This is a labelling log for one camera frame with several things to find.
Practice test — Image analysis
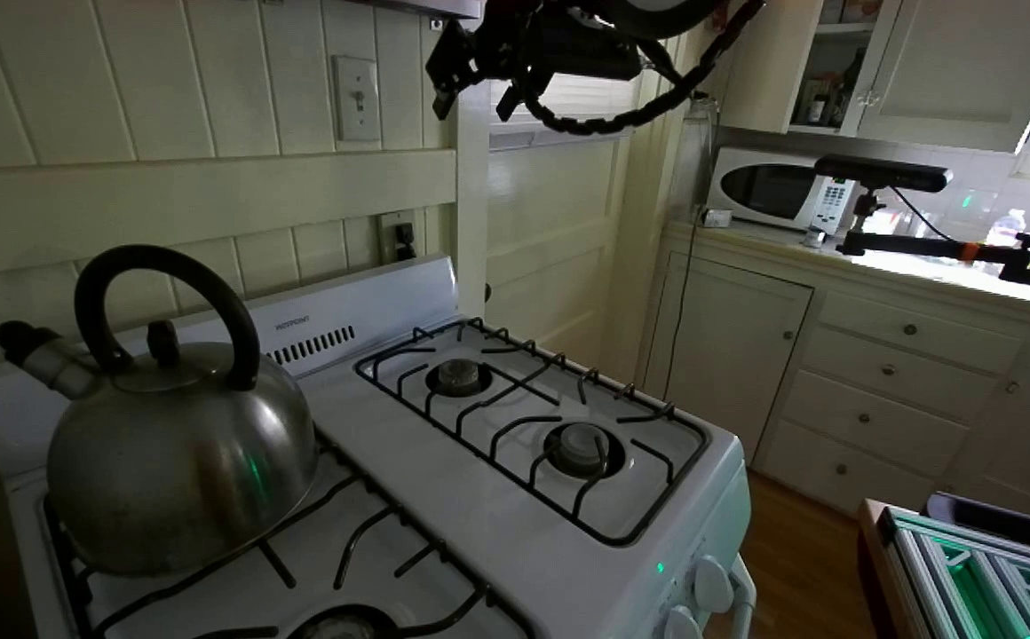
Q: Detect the black stove grate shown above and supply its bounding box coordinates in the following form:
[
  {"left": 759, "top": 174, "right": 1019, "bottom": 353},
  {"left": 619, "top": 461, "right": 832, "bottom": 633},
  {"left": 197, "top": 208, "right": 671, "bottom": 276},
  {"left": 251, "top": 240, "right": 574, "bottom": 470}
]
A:
[
  {"left": 35, "top": 428, "right": 542, "bottom": 639},
  {"left": 350, "top": 314, "right": 715, "bottom": 550}
]

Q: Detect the black stereo camera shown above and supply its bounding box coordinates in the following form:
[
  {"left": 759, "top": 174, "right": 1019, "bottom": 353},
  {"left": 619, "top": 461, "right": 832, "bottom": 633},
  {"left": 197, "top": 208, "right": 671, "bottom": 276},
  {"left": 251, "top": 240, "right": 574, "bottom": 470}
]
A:
[{"left": 814, "top": 154, "right": 954, "bottom": 194}]

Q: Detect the white gas stove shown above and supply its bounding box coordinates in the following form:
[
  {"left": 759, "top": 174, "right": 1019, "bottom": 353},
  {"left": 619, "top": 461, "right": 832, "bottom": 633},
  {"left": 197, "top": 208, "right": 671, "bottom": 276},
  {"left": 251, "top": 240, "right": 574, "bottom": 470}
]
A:
[{"left": 0, "top": 253, "right": 765, "bottom": 639}]

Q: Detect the round gas burner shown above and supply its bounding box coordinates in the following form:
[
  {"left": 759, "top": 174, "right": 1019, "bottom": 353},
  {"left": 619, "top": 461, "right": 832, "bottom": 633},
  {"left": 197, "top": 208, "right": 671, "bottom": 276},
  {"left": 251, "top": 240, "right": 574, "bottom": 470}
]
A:
[
  {"left": 284, "top": 599, "right": 408, "bottom": 639},
  {"left": 540, "top": 418, "right": 628, "bottom": 484},
  {"left": 421, "top": 354, "right": 498, "bottom": 400}
]

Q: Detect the white cabinet door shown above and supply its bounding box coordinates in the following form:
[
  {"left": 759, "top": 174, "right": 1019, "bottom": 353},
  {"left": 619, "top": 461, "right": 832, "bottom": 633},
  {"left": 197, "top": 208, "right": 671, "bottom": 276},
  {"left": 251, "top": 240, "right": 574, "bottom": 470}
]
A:
[{"left": 665, "top": 253, "right": 815, "bottom": 461}]

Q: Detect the white stove knob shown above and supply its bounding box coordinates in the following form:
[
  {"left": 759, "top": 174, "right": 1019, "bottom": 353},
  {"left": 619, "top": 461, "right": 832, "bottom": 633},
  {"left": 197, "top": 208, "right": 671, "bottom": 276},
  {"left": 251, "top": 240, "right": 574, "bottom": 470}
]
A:
[
  {"left": 656, "top": 599, "right": 702, "bottom": 639},
  {"left": 684, "top": 555, "right": 737, "bottom": 619}
]

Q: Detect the dark capped white shaker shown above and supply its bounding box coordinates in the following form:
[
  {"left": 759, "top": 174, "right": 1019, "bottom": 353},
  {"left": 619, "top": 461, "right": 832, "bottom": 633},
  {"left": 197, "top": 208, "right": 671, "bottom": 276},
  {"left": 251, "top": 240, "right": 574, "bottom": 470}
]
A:
[{"left": 0, "top": 315, "right": 105, "bottom": 400}]

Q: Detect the white light switch plate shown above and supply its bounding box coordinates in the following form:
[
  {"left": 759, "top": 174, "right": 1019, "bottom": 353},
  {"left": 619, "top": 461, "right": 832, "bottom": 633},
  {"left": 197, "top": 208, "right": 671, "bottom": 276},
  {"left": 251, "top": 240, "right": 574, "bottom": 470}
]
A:
[{"left": 329, "top": 53, "right": 387, "bottom": 150}]

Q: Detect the black coiled robot cable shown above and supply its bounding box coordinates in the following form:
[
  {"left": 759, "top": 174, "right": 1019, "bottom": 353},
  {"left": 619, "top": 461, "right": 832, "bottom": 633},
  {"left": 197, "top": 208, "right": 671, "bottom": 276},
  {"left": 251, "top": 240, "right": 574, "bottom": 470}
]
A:
[{"left": 522, "top": 0, "right": 769, "bottom": 138}]

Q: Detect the wall power outlet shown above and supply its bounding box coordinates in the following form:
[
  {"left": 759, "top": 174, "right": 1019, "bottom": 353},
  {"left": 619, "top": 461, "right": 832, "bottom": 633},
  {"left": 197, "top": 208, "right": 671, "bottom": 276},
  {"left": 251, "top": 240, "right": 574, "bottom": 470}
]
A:
[{"left": 376, "top": 208, "right": 421, "bottom": 267}]

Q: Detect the clear plastic bottle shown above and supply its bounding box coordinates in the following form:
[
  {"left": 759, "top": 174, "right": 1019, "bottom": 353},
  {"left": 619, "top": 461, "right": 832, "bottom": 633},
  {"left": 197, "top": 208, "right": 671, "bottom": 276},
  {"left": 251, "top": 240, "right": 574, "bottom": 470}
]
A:
[{"left": 982, "top": 206, "right": 1030, "bottom": 253}]

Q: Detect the white wall cabinet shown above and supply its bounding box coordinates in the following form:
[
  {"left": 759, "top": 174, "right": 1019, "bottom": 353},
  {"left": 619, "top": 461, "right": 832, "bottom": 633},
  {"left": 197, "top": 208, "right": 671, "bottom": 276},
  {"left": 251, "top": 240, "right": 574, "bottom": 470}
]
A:
[{"left": 718, "top": 0, "right": 1030, "bottom": 157}]

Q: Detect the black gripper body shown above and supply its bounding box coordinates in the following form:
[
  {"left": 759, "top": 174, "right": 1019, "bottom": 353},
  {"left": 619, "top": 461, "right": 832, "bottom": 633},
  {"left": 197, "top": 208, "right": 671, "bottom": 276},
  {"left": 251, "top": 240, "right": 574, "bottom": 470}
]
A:
[{"left": 460, "top": 0, "right": 649, "bottom": 90}]

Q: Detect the white cabinet drawer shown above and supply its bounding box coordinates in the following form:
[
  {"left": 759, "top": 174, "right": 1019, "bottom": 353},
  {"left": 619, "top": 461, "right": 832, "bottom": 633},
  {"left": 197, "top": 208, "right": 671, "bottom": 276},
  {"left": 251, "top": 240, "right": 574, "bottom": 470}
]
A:
[
  {"left": 753, "top": 415, "right": 946, "bottom": 518},
  {"left": 815, "top": 282, "right": 1030, "bottom": 373},
  {"left": 776, "top": 366, "right": 975, "bottom": 480},
  {"left": 799, "top": 323, "right": 1012, "bottom": 427}
]

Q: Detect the white oven door handle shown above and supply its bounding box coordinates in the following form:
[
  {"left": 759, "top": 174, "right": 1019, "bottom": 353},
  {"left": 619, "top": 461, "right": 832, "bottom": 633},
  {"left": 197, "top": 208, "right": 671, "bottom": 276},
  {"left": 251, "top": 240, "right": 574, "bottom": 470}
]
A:
[{"left": 723, "top": 550, "right": 765, "bottom": 639}]

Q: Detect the white base cabinet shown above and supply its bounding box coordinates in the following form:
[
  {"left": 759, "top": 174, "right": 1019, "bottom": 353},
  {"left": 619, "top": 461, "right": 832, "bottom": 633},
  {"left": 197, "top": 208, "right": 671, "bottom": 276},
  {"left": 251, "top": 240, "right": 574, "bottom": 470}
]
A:
[{"left": 640, "top": 216, "right": 1030, "bottom": 529}]

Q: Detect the white microwave oven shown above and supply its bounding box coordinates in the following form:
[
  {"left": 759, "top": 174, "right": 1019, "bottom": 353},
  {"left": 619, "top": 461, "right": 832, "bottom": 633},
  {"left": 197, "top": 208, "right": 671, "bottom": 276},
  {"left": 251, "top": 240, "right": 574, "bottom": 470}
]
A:
[{"left": 702, "top": 144, "right": 866, "bottom": 239}]

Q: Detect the steel kettle with black handle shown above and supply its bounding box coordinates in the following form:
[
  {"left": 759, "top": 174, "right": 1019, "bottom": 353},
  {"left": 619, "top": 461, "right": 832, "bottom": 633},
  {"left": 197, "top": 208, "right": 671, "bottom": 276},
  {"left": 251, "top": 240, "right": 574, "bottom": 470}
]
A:
[{"left": 44, "top": 240, "right": 323, "bottom": 581}]

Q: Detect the green white plastic rack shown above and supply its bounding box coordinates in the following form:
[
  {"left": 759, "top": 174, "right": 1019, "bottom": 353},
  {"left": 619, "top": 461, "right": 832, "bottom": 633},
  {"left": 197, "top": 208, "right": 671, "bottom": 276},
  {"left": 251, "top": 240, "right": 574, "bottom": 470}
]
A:
[{"left": 855, "top": 485, "right": 1030, "bottom": 639}]

